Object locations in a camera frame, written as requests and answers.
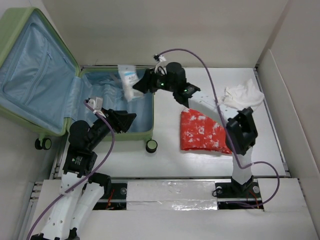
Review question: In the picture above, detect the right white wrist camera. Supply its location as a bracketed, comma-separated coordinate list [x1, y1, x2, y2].
[153, 54, 167, 63]

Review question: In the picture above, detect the green suitcase with blue lining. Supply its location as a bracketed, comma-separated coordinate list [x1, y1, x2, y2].
[0, 7, 154, 150]

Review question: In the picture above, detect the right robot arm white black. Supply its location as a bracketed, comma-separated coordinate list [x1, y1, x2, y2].
[133, 62, 258, 197]

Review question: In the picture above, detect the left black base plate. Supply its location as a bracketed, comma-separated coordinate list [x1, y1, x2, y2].
[93, 182, 128, 211]

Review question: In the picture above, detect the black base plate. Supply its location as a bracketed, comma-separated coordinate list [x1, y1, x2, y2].
[211, 179, 264, 210]
[93, 182, 128, 211]

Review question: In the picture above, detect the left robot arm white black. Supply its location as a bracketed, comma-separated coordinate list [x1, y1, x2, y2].
[27, 109, 137, 240]

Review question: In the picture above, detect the silver tape strip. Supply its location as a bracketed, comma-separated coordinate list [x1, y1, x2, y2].
[126, 180, 218, 211]

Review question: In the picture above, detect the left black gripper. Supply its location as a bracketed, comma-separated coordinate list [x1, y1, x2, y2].
[87, 106, 136, 150]

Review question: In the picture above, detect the purple cable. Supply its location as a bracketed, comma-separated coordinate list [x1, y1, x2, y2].
[26, 101, 116, 240]
[157, 48, 281, 210]

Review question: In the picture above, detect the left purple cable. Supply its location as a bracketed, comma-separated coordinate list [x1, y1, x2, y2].
[26, 101, 116, 240]

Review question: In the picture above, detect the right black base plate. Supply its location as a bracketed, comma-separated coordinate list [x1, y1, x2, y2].
[211, 179, 264, 210]

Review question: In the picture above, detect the red white patterned cloth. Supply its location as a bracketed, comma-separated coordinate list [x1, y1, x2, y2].
[180, 108, 232, 155]

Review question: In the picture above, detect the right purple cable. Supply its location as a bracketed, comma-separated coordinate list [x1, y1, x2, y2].
[157, 48, 281, 210]

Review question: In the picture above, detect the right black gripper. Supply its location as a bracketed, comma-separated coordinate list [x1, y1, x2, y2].
[134, 66, 177, 93]

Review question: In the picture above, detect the white blue plastic packet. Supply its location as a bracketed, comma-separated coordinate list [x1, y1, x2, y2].
[117, 65, 144, 102]

